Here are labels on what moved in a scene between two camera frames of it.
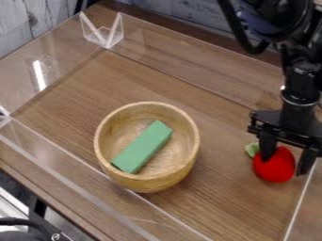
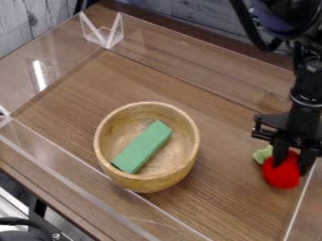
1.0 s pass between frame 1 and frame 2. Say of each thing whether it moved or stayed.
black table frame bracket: stayed
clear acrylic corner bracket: stayed
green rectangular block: stayed
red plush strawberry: moved
